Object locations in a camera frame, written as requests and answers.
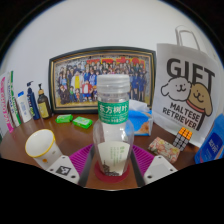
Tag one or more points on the colourful puzzle cube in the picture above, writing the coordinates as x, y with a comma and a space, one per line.
182, 138

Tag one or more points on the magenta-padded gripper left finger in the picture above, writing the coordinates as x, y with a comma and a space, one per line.
78, 159

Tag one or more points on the blue tissue pack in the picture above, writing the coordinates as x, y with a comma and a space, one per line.
143, 121

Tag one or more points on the small green soap box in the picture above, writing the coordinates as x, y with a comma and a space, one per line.
64, 118
82, 122

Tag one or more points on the framed group photo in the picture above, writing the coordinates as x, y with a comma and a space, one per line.
73, 80

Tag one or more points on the white paper gift bag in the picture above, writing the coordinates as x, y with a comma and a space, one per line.
186, 96

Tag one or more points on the clear green-labelled drink bottle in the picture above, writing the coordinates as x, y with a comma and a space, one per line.
113, 133

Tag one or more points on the floral small box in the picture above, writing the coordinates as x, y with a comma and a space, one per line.
164, 150

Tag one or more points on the dark blue pump bottle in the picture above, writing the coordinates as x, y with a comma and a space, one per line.
33, 105

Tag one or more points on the white yellow-rimmed cup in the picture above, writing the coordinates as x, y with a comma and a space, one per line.
40, 143

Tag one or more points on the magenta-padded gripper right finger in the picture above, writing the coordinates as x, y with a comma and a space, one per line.
143, 159

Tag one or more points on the blue detergent bottle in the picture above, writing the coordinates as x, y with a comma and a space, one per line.
211, 143

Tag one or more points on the white blue-capped bottle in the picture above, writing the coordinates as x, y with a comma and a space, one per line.
24, 108

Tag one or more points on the amber pump bottle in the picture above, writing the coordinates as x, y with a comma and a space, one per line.
44, 106

